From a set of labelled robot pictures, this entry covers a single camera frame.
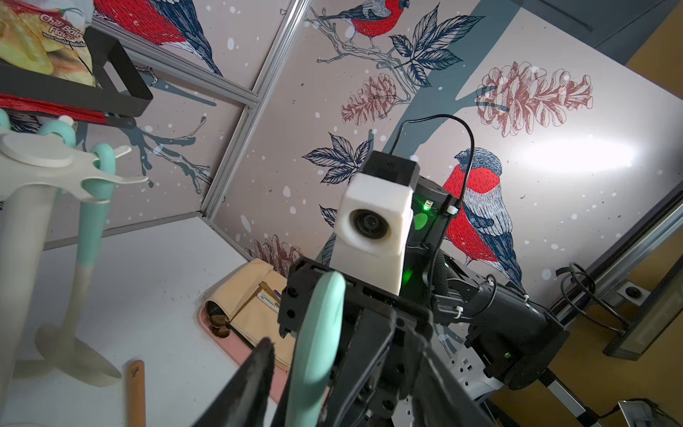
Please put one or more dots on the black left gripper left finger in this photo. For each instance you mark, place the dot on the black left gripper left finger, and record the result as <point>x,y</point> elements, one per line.
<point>244,399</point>

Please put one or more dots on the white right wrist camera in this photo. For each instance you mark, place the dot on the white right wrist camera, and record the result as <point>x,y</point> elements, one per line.
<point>374,220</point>

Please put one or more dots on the black wall basket shelf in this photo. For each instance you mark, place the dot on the black wall basket shelf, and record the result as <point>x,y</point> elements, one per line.
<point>120,94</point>

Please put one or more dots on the pink tray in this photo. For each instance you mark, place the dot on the pink tray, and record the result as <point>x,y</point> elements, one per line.
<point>238,350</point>

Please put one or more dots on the cream utensil rack stand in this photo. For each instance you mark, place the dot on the cream utensil rack stand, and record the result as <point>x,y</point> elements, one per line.
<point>35,169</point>

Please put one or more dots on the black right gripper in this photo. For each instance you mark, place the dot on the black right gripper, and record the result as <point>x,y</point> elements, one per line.
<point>381,337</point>

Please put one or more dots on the wood handle cream skimmer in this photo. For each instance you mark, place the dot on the wood handle cream skimmer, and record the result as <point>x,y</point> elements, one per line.
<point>136,394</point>

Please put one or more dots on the mint handle cream skimmer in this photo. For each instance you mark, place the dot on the mint handle cream skimmer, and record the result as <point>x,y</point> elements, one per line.
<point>61,127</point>

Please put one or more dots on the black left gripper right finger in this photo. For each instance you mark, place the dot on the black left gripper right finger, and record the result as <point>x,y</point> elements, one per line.
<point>438,399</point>

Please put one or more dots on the Chuba cassava chips bag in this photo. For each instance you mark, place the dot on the Chuba cassava chips bag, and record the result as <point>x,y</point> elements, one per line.
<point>48,37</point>

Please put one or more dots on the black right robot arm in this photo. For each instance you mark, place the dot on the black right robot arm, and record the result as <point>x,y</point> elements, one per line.
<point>481,330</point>

